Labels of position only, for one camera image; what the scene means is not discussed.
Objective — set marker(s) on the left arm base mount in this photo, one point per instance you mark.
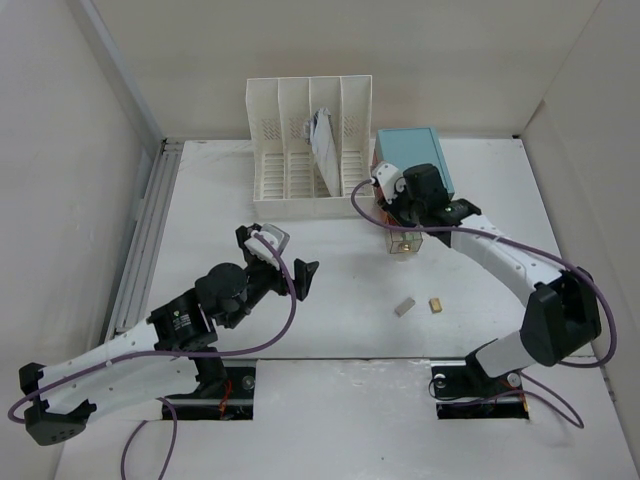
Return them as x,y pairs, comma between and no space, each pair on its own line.
233,400

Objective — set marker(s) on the white plastic file organizer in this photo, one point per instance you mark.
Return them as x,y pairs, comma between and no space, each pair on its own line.
287,184

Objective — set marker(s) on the white spiral notebook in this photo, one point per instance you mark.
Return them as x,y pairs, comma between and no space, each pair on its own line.
318,133

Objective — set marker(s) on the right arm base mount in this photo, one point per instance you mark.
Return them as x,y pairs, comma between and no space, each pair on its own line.
464,394

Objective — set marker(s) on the aluminium rail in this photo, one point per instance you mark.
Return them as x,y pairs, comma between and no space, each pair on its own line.
134,285

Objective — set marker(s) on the orange drawer box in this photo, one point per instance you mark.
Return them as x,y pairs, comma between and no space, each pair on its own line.
381,204

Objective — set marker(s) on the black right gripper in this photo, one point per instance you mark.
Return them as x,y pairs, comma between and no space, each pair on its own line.
392,209

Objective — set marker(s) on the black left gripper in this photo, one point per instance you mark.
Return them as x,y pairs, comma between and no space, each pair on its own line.
302,272

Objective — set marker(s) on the blue drawer box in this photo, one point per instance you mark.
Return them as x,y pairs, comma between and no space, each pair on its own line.
408,147

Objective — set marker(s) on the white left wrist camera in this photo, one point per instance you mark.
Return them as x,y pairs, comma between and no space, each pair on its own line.
266,242

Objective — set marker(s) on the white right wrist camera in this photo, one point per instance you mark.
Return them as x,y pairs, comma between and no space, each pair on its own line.
389,180

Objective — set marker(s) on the clear drawer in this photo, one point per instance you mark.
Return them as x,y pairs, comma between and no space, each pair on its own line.
403,243

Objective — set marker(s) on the small wooden stamp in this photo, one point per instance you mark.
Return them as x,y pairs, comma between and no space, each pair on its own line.
435,305

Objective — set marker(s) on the grey eraser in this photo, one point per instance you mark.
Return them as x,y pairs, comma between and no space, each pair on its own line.
404,307

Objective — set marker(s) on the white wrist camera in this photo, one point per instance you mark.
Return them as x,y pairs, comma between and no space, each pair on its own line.
389,180
266,242

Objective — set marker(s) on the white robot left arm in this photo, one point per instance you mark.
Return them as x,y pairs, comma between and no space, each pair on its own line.
169,353

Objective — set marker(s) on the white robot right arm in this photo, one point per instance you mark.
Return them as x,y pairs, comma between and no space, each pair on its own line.
561,314

